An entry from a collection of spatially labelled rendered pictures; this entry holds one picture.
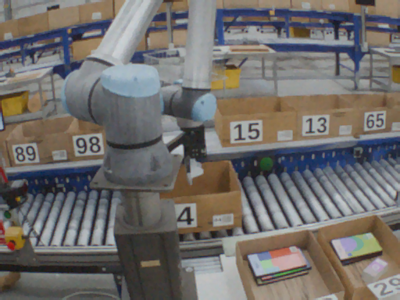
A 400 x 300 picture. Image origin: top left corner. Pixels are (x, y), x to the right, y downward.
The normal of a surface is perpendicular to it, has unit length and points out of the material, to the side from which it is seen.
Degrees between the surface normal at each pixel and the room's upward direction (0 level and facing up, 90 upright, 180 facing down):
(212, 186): 89
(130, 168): 69
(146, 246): 90
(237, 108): 89
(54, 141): 90
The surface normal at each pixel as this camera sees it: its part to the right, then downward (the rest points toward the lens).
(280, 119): 0.11, 0.38
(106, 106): -0.64, 0.30
